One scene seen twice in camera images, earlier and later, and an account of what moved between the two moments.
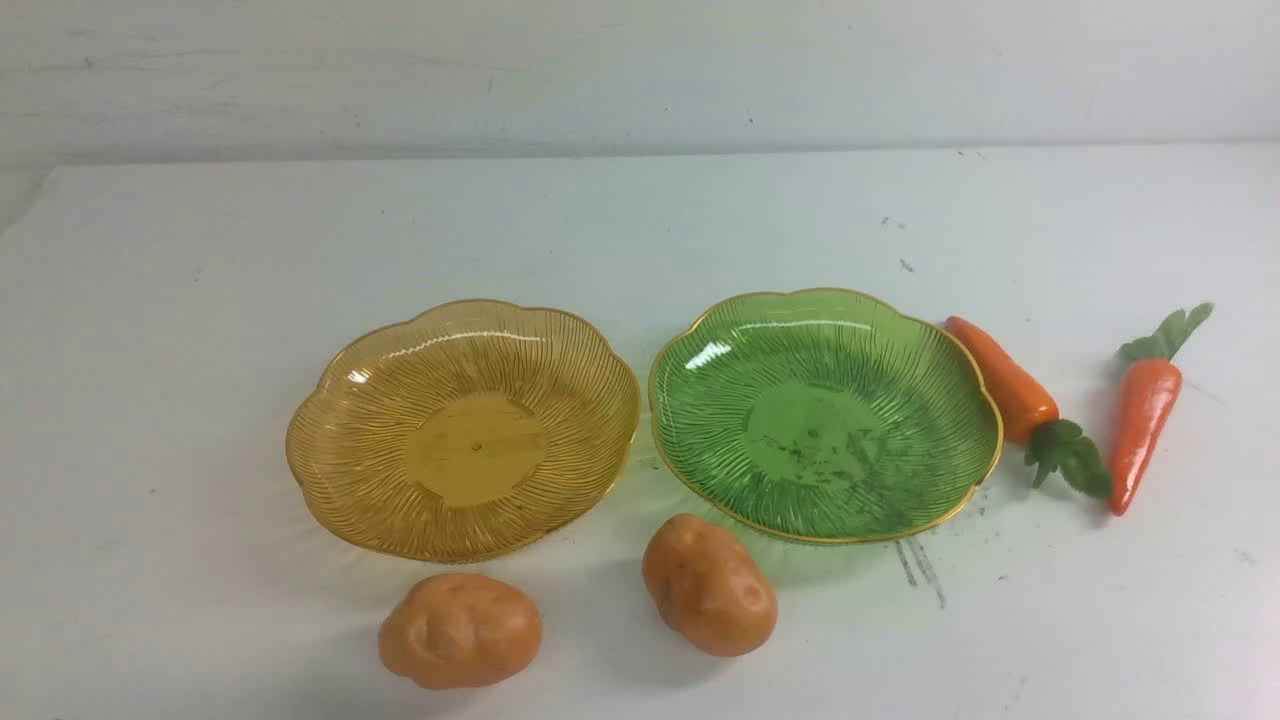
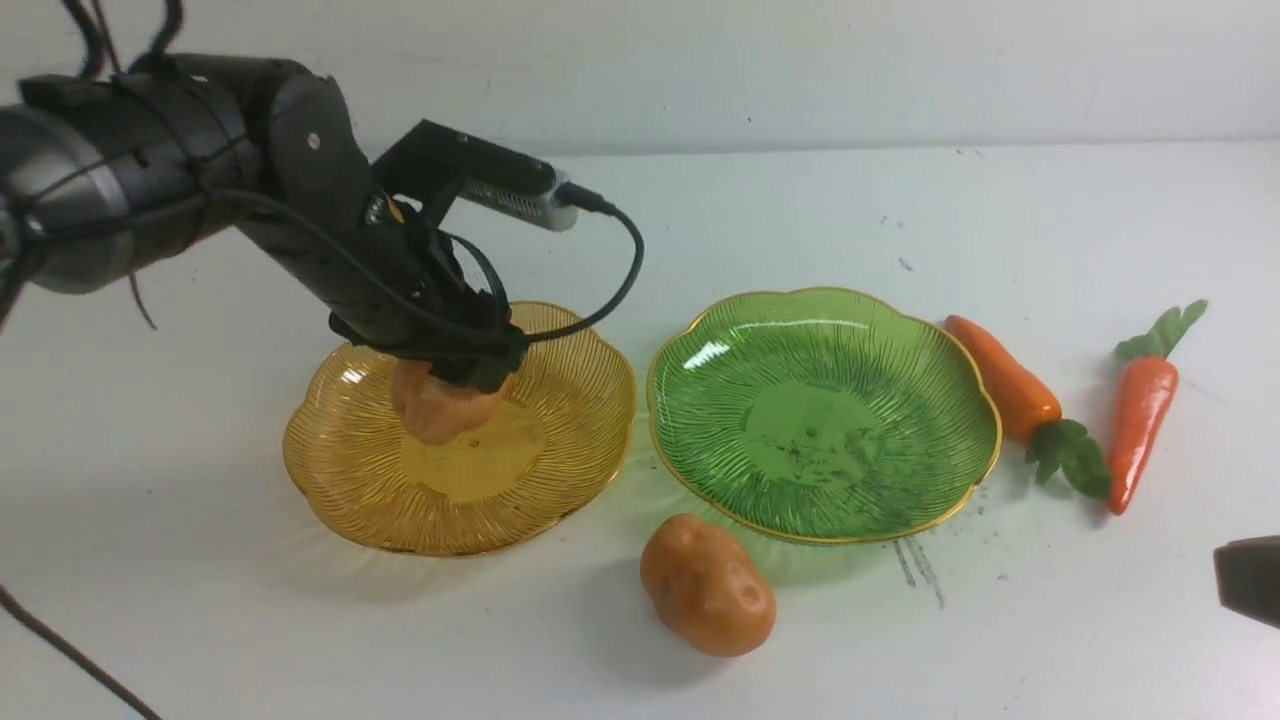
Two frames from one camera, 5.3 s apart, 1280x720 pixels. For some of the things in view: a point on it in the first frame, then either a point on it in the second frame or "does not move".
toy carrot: (1151, 395) does not move
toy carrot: (1027, 417) does not move
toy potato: (456, 631) to (434, 410)
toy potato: (707, 587) does not move
